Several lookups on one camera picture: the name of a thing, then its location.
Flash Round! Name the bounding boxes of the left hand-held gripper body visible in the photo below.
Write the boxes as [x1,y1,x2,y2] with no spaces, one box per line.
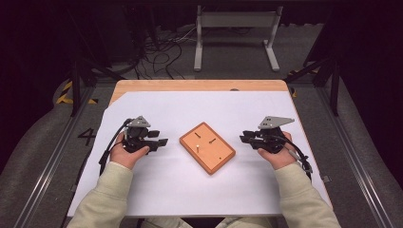
[122,115,160,154]

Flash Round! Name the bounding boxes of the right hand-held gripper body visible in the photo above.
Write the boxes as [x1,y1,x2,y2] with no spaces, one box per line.
[249,116,296,155]

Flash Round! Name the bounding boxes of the person's left hand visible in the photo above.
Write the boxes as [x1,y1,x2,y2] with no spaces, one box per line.
[109,132,151,170]

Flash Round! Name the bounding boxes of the person's right hand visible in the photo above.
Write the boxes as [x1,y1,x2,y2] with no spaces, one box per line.
[257,130,297,171]

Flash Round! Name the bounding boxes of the orange wooden board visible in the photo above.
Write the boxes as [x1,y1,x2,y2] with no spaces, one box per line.
[179,121,237,176]

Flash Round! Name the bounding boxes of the white paper sheet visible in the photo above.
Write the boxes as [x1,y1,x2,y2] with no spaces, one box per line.
[67,90,333,219]

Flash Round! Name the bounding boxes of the black metal stand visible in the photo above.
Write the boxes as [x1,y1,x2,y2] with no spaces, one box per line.
[69,55,126,118]
[283,55,342,118]

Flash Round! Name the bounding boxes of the yellow black hazard tape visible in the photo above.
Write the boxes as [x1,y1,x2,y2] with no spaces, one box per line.
[55,81,99,105]

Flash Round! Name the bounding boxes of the white metal stand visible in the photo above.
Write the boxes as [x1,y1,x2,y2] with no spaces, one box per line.
[193,5,284,73]

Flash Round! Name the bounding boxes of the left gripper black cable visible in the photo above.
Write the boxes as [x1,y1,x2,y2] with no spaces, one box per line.
[98,118,133,176]

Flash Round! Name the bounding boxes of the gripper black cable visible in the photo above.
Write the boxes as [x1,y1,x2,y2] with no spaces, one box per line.
[98,118,133,176]
[278,134,314,184]

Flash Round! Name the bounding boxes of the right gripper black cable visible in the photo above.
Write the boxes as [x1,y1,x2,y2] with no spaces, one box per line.
[278,134,314,184]

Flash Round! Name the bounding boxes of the black floor cables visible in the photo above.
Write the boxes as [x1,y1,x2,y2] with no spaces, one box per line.
[134,27,199,81]

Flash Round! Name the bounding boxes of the aluminium floor rail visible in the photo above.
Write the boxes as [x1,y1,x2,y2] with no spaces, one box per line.
[315,85,395,228]
[12,85,96,228]

